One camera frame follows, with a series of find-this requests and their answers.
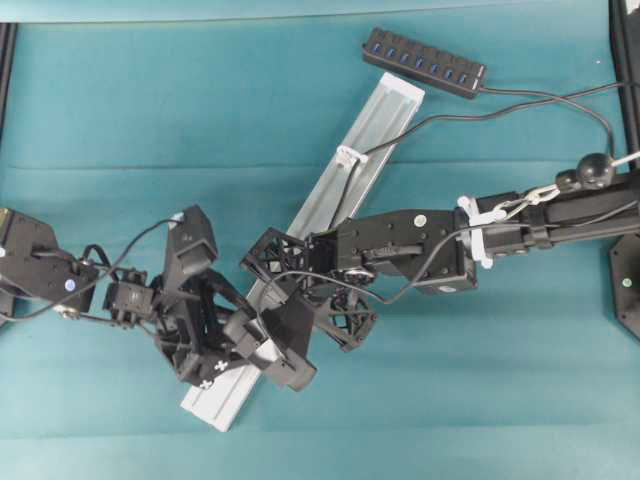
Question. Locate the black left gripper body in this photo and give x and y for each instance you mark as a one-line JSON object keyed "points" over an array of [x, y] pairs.
{"points": [[189, 330]]}

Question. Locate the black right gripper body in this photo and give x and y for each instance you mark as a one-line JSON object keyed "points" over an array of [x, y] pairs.
{"points": [[339, 309]]}

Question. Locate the black USB hub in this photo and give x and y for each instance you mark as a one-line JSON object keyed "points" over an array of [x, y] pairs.
{"points": [[424, 63]]}

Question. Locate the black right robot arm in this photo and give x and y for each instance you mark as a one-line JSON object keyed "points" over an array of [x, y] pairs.
{"points": [[439, 251]]}

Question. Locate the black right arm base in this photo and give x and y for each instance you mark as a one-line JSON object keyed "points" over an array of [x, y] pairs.
{"points": [[624, 268]]}

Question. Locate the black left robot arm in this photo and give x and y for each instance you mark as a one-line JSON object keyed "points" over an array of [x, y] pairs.
{"points": [[34, 267]]}

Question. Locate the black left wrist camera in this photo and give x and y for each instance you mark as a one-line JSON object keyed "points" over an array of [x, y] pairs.
{"points": [[191, 248]]}

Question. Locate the silver aluminium rail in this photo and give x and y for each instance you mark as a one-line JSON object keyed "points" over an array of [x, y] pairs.
{"points": [[387, 113]]}

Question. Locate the black left frame post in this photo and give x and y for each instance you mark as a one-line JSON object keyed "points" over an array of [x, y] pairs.
{"points": [[7, 48]]}

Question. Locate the black frame post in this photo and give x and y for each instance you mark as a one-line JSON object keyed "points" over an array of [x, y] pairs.
{"points": [[7, 48], [624, 43]]}

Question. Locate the black right frame post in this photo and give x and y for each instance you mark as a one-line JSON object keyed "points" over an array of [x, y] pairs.
{"points": [[624, 43]]}

